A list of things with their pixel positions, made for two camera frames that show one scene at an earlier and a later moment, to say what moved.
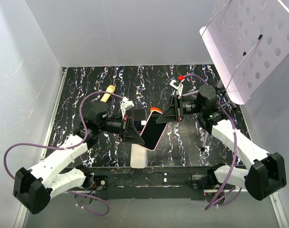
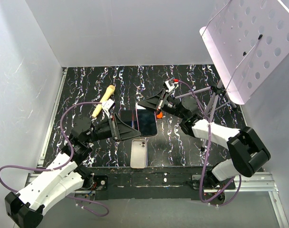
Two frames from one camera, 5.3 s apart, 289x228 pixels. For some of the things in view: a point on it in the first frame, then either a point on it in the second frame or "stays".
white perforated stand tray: [249, 40] stays
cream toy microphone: [110, 88] stays
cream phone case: [138, 156] stays
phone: [153, 131] → [146, 120]
